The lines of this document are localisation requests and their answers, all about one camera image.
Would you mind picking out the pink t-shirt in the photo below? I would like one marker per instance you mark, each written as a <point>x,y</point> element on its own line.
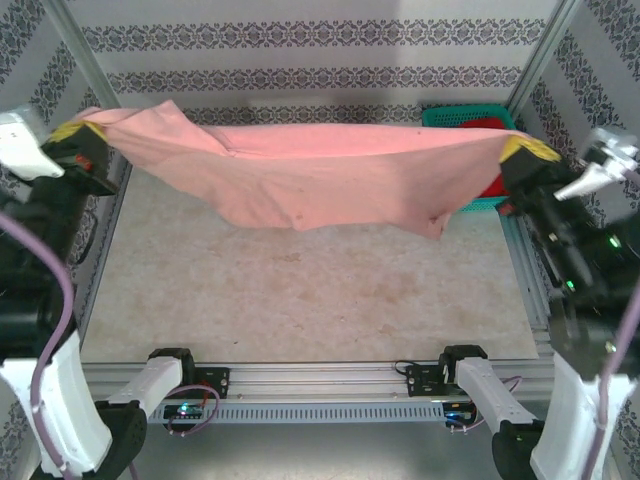
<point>300,175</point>

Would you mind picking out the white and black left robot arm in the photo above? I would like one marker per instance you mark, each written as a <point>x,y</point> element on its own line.
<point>55,415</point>

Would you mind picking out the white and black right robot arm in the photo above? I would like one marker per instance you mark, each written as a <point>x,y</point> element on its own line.
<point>490,395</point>

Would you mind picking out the red cloth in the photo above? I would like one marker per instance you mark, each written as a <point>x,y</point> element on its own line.
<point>482,123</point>

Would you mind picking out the teal plastic basket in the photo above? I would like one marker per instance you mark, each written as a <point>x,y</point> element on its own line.
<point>450,116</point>

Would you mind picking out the aluminium frame post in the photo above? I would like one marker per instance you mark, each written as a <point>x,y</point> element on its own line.
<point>80,45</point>
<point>545,50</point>

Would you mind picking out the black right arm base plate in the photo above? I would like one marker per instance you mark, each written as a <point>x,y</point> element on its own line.
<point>420,382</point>

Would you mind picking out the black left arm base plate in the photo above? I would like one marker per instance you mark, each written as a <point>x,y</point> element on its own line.
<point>217,382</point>

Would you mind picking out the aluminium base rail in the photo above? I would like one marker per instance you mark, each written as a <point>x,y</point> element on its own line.
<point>315,380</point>

